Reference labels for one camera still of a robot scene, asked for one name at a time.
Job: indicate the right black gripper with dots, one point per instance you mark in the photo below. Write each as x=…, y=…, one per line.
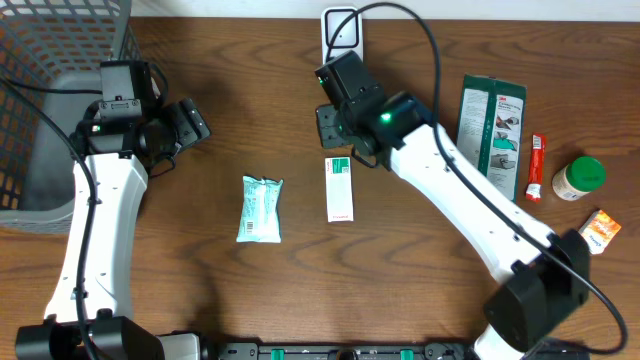
x=333, y=134

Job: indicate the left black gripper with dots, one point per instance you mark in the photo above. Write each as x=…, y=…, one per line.
x=192, y=128

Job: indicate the white green carton box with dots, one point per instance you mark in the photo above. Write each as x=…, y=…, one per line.
x=339, y=196

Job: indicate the light teal wipes packet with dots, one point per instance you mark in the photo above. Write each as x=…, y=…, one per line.
x=259, y=218

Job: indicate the green white package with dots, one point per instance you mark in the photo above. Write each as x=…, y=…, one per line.
x=490, y=126

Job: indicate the orange red stick sachet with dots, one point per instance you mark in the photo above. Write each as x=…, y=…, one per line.
x=536, y=168

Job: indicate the green lid jar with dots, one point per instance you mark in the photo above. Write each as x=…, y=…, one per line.
x=579, y=178

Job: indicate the orange small box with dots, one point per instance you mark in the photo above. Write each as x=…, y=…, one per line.
x=598, y=231

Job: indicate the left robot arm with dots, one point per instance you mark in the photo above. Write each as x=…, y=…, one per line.
x=121, y=137

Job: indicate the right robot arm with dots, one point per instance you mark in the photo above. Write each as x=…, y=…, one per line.
x=539, y=272

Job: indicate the white barcode scanner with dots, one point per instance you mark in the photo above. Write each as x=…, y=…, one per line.
x=350, y=37

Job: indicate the grey plastic mesh basket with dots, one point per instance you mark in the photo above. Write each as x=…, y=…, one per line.
x=53, y=48

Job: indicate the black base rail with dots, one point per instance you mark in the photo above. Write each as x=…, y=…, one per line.
x=432, y=351

